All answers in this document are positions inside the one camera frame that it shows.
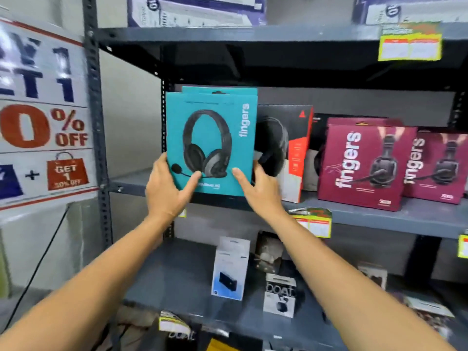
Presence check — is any person's left hand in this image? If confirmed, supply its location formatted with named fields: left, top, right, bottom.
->
left=145, top=152, right=202, bottom=220

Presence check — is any person's right hand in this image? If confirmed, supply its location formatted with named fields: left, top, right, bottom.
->
left=232, top=160, right=284, bottom=220

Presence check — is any teal headset box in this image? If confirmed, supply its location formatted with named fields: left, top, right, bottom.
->
left=165, top=91, right=259, bottom=197
left=182, top=86, right=258, bottom=96

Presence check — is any person's right forearm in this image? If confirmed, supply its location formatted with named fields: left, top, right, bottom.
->
left=257, top=210, right=456, bottom=351

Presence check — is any person's left forearm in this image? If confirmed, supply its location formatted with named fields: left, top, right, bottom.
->
left=0, top=211, right=177, bottom=351

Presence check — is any black and red headphone box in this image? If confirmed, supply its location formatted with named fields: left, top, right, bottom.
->
left=252, top=104, right=314, bottom=204

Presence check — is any dark small product box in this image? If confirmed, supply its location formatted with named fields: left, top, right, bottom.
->
left=253, top=232, right=284, bottom=274

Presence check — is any white and blue gadget box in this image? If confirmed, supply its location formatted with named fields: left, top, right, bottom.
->
left=211, top=236, right=251, bottom=301

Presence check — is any white earbuds box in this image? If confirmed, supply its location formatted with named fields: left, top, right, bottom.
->
left=263, top=273, right=297, bottom=319

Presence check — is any maroon headset box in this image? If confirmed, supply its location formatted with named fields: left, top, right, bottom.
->
left=403, top=128, right=468, bottom=205
left=317, top=117, right=418, bottom=212

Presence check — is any dark grey metal shelving rack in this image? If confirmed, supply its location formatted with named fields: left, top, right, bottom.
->
left=82, top=0, right=468, bottom=351

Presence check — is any black product box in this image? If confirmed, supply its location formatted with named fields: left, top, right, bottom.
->
left=166, top=327, right=202, bottom=351

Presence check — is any white small product box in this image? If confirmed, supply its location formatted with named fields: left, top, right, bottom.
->
left=357, top=262, right=388, bottom=291

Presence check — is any white promotional sale poster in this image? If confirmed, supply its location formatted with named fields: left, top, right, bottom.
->
left=0, top=10, right=100, bottom=212

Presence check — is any white and blue keyboard box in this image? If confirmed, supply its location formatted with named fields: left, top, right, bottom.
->
left=127, top=0, right=267, bottom=28
left=352, top=0, right=468, bottom=25

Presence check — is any flat printed product package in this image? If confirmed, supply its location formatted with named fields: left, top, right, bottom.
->
left=397, top=290, right=456, bottom=340

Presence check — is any black cable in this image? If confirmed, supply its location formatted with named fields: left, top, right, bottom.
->
left=0, top=204, right=71, bottom=335

